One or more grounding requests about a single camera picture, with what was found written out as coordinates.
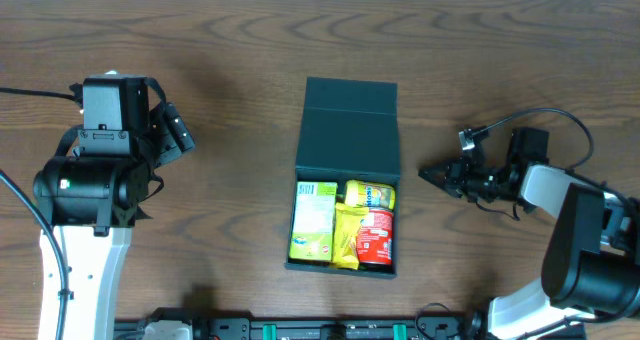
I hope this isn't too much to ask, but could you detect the yellow candy jar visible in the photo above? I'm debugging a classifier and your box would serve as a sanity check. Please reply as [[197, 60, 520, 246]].
[[344, 180, 396, 210]]

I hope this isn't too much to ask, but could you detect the red potato chips can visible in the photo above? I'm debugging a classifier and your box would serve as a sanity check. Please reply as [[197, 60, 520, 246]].
[[356, 208, 393, 266]]

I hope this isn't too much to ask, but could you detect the yellow snack packet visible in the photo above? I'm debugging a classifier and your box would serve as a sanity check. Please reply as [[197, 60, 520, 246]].
[[331, 203, 369, 270]]

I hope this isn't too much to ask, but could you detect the green yellow carton box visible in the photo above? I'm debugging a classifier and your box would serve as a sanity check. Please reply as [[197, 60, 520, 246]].
[[289, 181, 338, 262]]

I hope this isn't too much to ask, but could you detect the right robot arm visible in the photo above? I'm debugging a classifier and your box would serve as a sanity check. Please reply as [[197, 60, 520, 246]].
[[419, 127, 639, 339]]

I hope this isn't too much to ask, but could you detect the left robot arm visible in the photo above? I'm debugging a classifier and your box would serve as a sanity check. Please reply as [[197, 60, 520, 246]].
[[33, 74, 195, 339]]

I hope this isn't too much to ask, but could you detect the black aluminium mounting rail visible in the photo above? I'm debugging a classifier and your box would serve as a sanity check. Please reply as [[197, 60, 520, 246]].
[[112, 307, 493, 340]]

